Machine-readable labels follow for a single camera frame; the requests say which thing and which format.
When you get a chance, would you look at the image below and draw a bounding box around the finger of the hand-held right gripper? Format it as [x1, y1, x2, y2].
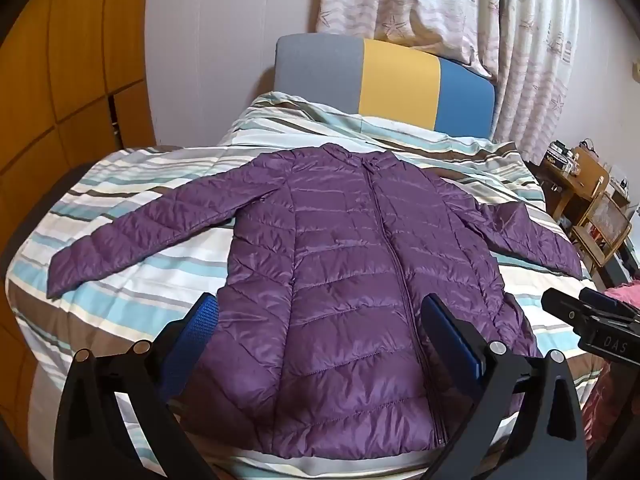
[579, 287, 640, 320]
[540, 288, 640, 335]

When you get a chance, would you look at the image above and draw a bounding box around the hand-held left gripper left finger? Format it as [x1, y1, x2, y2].
[54, 292, 221, 480]

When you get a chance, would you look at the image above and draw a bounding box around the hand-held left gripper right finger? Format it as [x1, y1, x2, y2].
[421, 293, 589, 480]

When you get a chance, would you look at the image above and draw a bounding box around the purple quilted jacket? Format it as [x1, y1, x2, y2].
[46, 142, 585, 278]

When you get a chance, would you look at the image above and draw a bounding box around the pink fluffy cloth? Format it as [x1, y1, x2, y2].
[602, 281, 640, 311]

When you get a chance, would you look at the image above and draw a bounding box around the red patterned cloth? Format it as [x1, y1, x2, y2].
[586, 359, 640, 466]

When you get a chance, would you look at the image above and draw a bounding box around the wooden bedside table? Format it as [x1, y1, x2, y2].
[570, 147, 633, 267]

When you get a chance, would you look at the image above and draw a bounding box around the striped bed sheet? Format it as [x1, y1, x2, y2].
[5, 91, 608, 480]

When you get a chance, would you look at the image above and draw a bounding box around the wooden side table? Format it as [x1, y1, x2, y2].
[537, 152, 583, 223]

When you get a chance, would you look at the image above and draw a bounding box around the grey yellow blue headboard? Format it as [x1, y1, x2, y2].
[274, 34, 497, 140]

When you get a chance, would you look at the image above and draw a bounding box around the wooden wardrobe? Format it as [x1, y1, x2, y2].
[0, 0, 156, 466]

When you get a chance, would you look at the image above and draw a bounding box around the white patterned curtain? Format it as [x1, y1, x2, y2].
[315, 0, 581, 163]

